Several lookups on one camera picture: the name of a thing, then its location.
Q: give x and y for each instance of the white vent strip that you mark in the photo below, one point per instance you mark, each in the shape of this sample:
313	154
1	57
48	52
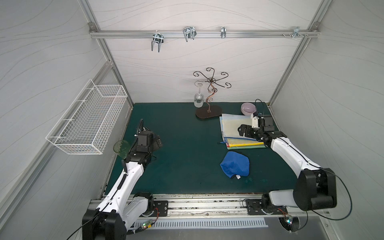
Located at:
219	223

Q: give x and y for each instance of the yellow mesh document bag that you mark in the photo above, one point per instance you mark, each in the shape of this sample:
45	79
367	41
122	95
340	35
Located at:
238	142

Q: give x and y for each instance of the green plastic cup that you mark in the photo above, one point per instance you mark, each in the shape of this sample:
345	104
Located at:
122	148

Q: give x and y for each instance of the wine glass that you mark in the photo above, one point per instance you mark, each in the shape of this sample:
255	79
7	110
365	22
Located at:
199	97

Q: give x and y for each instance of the blue microfibre cloth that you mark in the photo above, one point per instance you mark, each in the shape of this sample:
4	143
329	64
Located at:
235	165

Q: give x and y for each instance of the pink ceramic bowl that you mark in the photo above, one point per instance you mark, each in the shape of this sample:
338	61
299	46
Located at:
248	109

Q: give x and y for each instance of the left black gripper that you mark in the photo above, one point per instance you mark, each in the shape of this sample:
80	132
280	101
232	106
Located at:
141	138

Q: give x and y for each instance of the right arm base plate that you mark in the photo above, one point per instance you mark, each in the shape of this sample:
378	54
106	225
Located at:
256	207

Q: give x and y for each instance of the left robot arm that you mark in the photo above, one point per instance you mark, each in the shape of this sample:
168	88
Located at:
114	217

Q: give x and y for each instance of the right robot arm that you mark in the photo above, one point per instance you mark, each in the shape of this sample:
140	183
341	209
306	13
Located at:
315	188

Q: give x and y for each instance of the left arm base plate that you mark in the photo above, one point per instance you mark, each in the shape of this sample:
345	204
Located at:
160	208

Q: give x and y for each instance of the light blue document bag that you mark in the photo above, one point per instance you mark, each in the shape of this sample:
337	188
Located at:
221	126

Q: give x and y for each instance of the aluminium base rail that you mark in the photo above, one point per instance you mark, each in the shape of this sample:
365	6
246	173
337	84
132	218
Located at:
210	206

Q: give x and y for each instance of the metal hook clip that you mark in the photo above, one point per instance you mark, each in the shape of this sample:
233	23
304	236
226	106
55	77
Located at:
223	32
296	34
189	33
158	40

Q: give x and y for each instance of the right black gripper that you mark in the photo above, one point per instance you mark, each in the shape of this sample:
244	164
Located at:
248	130

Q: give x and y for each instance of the white wire basket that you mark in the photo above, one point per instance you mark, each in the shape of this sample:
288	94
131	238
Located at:
87	124

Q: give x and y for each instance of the metal scroll glass rack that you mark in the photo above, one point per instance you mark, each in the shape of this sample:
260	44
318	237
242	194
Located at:
211	111

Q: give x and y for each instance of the aluminium cross rail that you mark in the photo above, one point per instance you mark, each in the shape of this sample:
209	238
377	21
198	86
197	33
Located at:
201	34

